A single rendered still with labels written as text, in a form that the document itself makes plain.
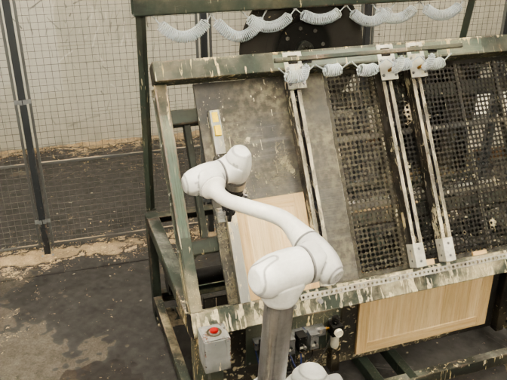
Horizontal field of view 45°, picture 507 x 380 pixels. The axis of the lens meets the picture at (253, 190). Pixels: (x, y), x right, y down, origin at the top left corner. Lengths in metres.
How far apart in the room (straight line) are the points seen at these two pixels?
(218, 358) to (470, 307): 1.82
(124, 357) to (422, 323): 1.89
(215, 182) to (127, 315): 2.38
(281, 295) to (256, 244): 1.09
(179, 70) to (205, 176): 0.84
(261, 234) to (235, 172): 0.74
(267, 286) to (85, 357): 2.46
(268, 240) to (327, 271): 1.07
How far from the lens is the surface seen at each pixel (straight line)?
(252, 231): 3.02
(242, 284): 2.98
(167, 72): 2.98
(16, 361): 4.33
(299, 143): 3.10
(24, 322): 4.66
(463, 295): 3.93
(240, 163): 2.34
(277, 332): 2.08
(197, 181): 2.29
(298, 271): 1.95
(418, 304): 3.77
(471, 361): 3.98
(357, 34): 3.93
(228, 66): 3.05
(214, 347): 2.74
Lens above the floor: 2.62
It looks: 25 degrees down
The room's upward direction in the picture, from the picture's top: straight up
